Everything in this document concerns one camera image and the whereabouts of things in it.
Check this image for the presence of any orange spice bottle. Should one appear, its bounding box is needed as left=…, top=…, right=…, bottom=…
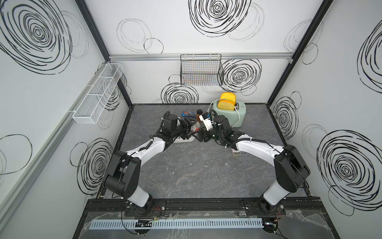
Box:
left=197, top=109, right=203, bottom=122

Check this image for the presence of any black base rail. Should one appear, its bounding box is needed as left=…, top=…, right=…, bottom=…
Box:
left=82, top=197, right=323, bottom=217

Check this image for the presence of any white toaster cable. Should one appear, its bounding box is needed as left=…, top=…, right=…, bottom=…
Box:
left=205, top=100, right=242, bottom=128

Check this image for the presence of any white slotted cable duct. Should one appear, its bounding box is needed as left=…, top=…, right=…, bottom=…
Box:
left=89, top=218, right=264, bottom=230

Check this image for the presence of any yellow toast slice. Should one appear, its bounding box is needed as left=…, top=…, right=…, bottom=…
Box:
left=217, top=99, right=236, bottom=111
left=220, top=92, right=236, bottom=103

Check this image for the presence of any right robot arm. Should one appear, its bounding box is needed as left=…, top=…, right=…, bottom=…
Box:
left=199, top=110, right=310, bottom=214

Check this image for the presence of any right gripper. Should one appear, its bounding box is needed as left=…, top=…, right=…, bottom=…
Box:
left=191, top=125, right=224, bottom=142

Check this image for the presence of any aluminium wall rail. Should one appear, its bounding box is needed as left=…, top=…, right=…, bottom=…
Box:
left=109, top=52, right=293, bottom=62

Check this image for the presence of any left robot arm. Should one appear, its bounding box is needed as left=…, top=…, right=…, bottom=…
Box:
left=101, top=111, right=193, bottom=210

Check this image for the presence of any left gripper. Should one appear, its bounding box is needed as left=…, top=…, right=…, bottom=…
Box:
left=171, top=118, right=197, bottom=140

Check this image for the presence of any mint green toaster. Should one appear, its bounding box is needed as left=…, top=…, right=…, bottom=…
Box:
left=212, top=101, right=246, bottom=127

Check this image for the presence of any white storage box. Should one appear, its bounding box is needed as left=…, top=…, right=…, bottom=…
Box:
left=174, top=136, right=195, bottom=143

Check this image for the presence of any blue candy packet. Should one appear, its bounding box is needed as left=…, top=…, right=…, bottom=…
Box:
left=182, top=111, right=197, bottom=118

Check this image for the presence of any yellow toast slice back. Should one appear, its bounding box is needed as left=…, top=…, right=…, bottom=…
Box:
left=220, top=92, right=236, bottom=103

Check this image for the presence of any yellow toast slice front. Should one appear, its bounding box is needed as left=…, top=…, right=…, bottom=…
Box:
left=217, top=99, right=236, bottom=111

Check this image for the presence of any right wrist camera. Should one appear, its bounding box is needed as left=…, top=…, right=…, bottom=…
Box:
left=199, top=113, right=213, bottom=131

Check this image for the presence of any black wire basket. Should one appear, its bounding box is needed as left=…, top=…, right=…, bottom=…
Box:
left=180, top=60, right=224, bottom=86

